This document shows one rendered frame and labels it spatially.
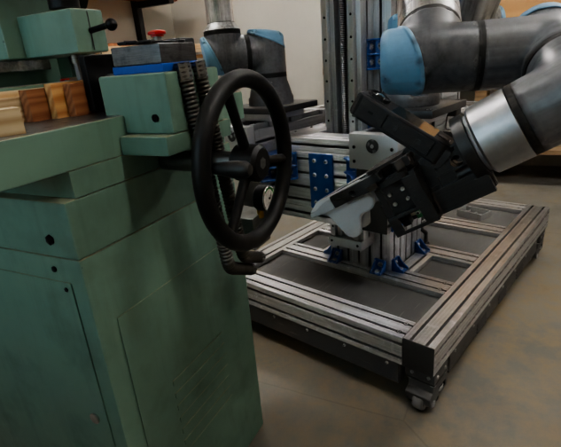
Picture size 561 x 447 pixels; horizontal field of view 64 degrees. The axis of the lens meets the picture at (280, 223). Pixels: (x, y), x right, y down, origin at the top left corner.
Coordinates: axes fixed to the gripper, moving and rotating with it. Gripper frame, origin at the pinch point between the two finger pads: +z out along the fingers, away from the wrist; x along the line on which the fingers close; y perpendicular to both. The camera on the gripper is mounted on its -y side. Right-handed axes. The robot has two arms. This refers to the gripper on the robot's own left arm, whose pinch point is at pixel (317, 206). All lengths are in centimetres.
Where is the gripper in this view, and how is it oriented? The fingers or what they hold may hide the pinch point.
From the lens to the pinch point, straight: 58.0
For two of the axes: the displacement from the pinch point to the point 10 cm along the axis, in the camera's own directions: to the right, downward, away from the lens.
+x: 4.5, -3.3, 8.3
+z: -7.3, 4.0, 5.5
